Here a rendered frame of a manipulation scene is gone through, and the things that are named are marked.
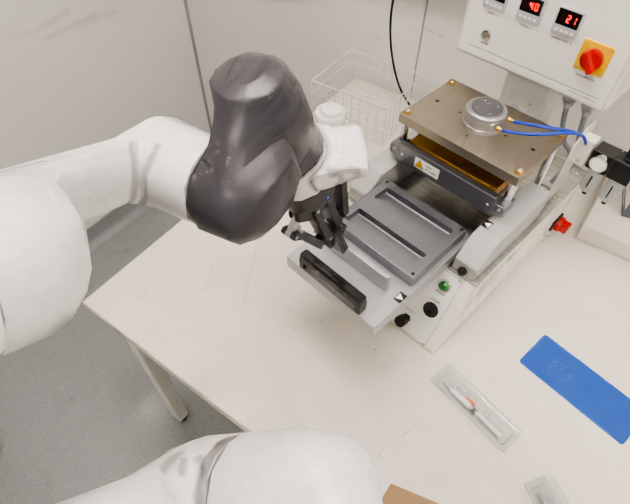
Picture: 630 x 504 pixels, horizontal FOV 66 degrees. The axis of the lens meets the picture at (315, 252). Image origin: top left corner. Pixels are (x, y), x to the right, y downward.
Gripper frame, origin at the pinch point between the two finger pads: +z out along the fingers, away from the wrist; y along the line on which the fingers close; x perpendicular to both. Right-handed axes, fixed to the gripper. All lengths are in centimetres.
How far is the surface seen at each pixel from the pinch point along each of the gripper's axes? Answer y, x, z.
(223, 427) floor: 57, -32, 94
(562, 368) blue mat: -13, 40, 42
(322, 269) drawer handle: 4.4, -1.3, 6.8
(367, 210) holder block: -11.6, -4.9, 14.7
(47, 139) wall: 17, -138, 49
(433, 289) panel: -8.2, 12.3, 26.5
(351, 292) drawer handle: 4.8, 5.6, 6.6
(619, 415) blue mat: -11, 53, 41
